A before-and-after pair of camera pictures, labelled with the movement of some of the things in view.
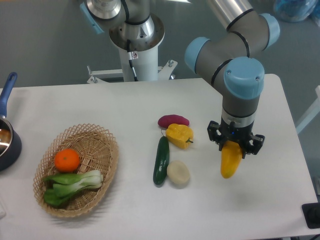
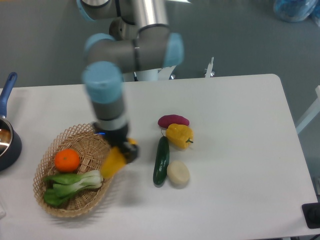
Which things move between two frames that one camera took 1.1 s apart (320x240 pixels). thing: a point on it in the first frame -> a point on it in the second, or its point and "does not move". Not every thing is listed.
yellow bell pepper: (179, 135) does not move
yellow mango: (231, 155) -> (115, 161)
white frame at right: (314, 110) does not move
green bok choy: (62, 186) does not move
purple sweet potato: (165, 120) does not move
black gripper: (230, 131) -> (116, 137)
